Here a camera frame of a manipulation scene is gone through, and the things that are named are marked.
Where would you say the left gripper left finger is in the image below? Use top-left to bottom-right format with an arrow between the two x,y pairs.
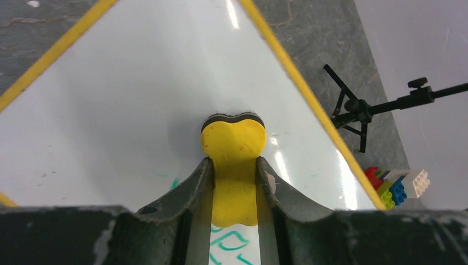
1,158 -> 214,264

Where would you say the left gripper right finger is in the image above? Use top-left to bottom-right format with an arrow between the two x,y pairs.
256,157 -> 467,264

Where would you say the yellow bone shaped eraser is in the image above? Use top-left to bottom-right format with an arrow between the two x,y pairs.
200,112 -> 267,228

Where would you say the yellow framed whiteboard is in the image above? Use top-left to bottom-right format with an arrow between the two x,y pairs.
1,1 -> 380,264

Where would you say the colourful toy brick pile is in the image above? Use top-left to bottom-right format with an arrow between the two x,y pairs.
364,166 -> 431,210

